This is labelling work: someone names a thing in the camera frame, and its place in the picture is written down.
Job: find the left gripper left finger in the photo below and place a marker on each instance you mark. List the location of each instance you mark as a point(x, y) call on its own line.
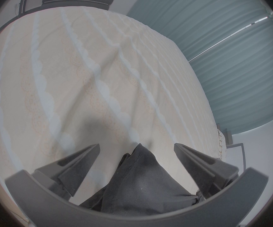
point(65, 171)

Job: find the grey bedside table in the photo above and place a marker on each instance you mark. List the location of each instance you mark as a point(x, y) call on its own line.
point(228, 135)

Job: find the black T-shirt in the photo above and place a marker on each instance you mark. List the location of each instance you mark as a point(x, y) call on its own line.
point(141, 185)

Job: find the blue-green curtain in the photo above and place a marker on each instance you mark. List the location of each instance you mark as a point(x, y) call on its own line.
point(198, 13)
point(245, 84)

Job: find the bed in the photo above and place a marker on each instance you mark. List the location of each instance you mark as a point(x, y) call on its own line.
point(91, 79)

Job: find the white printed pillow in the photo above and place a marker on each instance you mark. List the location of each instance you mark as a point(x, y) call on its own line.
point(222, 148)

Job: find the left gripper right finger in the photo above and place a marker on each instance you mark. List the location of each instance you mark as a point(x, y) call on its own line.
point(209, 171)

